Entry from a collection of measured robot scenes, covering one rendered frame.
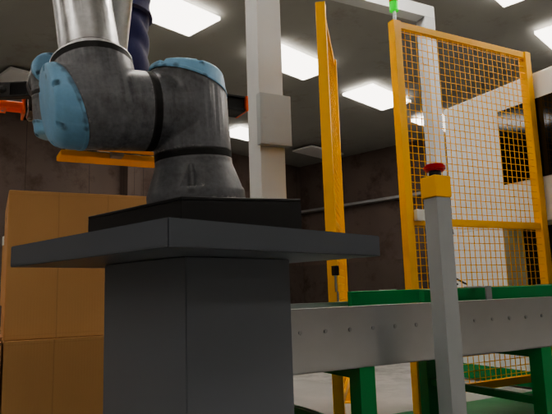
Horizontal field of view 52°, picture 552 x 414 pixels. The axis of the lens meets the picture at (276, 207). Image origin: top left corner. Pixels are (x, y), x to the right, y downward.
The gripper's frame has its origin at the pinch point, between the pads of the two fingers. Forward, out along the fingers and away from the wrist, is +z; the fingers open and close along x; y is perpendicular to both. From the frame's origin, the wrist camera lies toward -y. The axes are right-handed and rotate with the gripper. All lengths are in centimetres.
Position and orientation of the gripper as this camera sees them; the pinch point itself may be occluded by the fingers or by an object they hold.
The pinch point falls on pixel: (27, 108)
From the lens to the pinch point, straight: 194.3
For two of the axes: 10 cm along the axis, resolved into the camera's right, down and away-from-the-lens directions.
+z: -4.8, 1.5, 8.6
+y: 8.7, 0.4, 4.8
